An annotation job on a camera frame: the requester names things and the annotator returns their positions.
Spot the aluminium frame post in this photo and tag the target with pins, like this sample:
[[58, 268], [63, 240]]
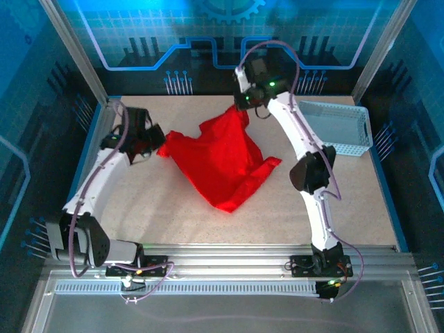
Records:
[[74, 52], [381, 52]]

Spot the red t-shirt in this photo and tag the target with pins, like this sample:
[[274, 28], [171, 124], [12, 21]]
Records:
[[215, 163]]

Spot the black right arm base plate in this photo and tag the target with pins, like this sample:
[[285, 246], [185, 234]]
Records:
[[300, 265]]

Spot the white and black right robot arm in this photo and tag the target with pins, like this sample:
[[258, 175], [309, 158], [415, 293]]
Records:
[[295, 128]]

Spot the grey metal base plate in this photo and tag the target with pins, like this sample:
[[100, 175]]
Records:
[[222, 312]]

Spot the aluminium frame rail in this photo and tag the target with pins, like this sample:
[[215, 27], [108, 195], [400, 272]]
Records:
[[229, 258]]

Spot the aluminium side rail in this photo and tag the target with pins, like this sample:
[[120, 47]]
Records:
[[92, 156]]

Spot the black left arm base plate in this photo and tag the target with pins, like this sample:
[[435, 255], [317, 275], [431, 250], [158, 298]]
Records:
[[157, 263]]

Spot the black connector block with LEDs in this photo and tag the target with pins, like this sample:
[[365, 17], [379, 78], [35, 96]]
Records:
[[327, 291]]

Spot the white perforated plastic basket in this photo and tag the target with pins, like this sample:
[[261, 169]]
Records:
[[340, 128]]

